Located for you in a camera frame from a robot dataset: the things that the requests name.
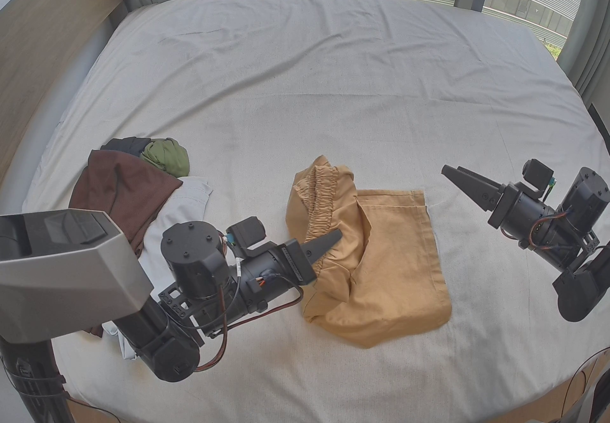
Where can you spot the dark brown garment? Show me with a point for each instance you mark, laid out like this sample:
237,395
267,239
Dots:
119,192

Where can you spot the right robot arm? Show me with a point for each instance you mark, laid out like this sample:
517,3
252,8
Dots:
581,211

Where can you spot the bed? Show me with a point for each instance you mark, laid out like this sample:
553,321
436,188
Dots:
333,92

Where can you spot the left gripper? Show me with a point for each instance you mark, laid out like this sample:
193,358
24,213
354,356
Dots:
267,278

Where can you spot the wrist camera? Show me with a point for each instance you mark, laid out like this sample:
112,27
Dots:
537,173
245,233

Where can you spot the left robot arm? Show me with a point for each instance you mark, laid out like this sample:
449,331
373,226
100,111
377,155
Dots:
71,278

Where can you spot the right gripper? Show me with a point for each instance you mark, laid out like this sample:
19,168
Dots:
519,216

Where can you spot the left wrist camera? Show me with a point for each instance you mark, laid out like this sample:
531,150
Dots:
245,233

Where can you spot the pale blue garment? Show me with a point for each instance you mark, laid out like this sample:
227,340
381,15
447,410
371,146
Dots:
186,202

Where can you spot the dark grey garment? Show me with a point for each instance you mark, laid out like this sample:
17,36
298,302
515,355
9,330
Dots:
124,145

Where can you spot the tan shorts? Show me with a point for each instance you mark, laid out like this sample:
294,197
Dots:
395,259

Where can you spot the green garment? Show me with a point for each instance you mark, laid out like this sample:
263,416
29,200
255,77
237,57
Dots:
167,156

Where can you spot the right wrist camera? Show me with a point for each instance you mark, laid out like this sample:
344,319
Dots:
537,173

